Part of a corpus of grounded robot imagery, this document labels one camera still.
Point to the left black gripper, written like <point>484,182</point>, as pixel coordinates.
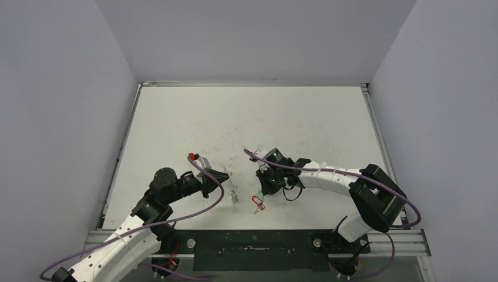
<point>207,185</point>

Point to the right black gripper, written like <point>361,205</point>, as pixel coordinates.
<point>266,183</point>

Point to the key with green tag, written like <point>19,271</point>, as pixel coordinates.
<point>262,197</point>

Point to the large metal keyring plate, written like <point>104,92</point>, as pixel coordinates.
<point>232,189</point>

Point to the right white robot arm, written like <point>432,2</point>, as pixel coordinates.
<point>378,200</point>

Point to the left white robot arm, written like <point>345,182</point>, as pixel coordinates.
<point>144,230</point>

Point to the key with red tag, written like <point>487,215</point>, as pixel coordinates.
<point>259,203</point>

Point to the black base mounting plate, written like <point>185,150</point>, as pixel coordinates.
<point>260,250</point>

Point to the aluminium frame rail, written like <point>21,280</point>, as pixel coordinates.
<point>408,243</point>

